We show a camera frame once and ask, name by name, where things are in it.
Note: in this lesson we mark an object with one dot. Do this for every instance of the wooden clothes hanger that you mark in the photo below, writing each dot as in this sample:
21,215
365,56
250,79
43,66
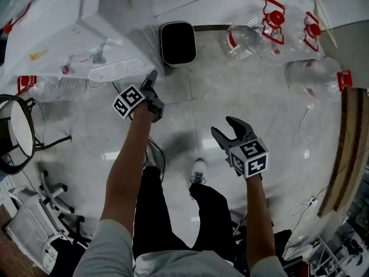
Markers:
324,19

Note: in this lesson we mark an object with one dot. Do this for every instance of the dark wicker chair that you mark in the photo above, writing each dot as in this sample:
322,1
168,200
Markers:
20,128

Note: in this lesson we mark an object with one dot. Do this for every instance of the person's left forearm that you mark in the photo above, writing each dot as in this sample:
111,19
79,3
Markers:
129,169

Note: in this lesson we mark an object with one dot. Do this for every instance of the person's white shirt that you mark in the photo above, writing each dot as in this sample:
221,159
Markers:
173,264

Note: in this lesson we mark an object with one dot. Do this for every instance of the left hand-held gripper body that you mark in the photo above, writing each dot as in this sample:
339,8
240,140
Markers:
128,100

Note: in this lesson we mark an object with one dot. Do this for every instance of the black waste bin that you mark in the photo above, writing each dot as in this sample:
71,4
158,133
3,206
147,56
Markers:
178,43

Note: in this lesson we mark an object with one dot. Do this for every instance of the person's white left shoe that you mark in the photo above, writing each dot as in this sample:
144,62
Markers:
151,157

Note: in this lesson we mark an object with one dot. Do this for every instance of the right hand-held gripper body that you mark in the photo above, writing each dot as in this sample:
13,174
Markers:
250,160

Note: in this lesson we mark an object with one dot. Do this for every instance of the white office chair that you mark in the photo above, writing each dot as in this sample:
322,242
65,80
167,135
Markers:
37,226

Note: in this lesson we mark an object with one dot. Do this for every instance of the white water dispenser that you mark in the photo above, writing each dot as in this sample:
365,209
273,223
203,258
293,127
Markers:
57,48

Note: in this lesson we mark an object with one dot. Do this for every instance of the person's black trousers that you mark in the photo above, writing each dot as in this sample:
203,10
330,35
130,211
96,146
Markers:
184,215

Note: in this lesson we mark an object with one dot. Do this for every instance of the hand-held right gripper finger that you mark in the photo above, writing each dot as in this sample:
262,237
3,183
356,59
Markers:
245,131
222,140

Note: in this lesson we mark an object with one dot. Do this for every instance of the person's right forearm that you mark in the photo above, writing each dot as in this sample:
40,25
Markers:
259,218

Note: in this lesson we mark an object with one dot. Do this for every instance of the person's white right shoe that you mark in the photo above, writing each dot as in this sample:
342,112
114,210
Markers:
198,173

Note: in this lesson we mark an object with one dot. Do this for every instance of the person's white shoe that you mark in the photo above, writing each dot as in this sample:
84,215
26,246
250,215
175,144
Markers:
151,157
198,173

